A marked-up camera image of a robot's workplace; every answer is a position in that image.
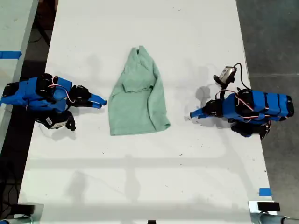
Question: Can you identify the pale green T-shirt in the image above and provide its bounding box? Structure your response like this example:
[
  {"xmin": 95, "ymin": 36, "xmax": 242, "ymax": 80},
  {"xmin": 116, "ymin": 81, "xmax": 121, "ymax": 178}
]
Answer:
[{"xmin": 108, "ymin": 45, "xmax": 171, "ymax": 136}]

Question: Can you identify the long blue tape strip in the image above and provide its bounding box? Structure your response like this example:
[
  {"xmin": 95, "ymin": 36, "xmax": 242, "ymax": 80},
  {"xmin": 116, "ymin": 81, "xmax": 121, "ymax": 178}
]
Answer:
[{"xmin": 0, "ymin": 50, "xmax": 22, "ymax": 59}]

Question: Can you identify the white side table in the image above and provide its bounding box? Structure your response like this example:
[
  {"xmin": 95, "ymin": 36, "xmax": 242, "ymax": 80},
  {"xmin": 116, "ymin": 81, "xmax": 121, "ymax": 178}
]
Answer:
[{"xmin": 0, "ymin": 0, "xmax": 39, "ymax": 145}]

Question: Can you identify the grey metal pipe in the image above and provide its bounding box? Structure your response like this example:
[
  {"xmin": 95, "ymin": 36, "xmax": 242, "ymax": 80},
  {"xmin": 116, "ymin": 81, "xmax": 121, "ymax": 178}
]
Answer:
[
  {"xmin": 0, "ymin": 216, "xmax": 36, "ymax": 224},
  {"xmin": 251, "ymin": 213, "xmax": 299, "ymax": 224}
]

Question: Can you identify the black camera cable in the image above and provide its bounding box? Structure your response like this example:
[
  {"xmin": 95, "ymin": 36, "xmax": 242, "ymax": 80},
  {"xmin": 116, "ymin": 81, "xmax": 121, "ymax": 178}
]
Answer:
[{"xmin": 232, "ymin": 62, "xmax": 250, "ymax": 91}]

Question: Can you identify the metal mounting plate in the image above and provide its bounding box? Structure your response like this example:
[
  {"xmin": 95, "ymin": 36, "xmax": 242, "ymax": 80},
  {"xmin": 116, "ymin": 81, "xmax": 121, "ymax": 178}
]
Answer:
[
  {"xmin": 10, "ymin": 203, "xmax": 44, "ymax": 222},
  {"xmin": 248, "ymin": 200, "xmax": 278, "ymax": 217}
]

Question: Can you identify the red white servo wire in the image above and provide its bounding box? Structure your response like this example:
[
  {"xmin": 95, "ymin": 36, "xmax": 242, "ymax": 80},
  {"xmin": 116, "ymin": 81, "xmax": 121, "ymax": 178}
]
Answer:
[{"xmin": 214, "ymin": 90, "xmax": 256, "ymax": 122}]

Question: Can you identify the small black box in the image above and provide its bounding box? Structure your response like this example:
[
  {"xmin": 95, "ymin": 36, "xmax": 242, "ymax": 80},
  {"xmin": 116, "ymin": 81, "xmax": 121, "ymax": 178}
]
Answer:
[
  {"xmin": 14, "ymin": 204, "xmax": 36, "ymax": 214},
  {"xmin": 256, "ymin": 202, "xmax": 280, "ymax": 212}
]

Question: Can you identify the silver black camera box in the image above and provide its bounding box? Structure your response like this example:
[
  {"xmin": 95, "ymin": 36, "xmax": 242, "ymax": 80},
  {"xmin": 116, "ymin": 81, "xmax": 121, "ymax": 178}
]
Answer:
[
  {"xmin": 43, "ymin": 115, "xmax": 68, "ymax": 130},
  {"xmin": 213, "ymin": 66, "xmax": 236, "ymax": 84}
]

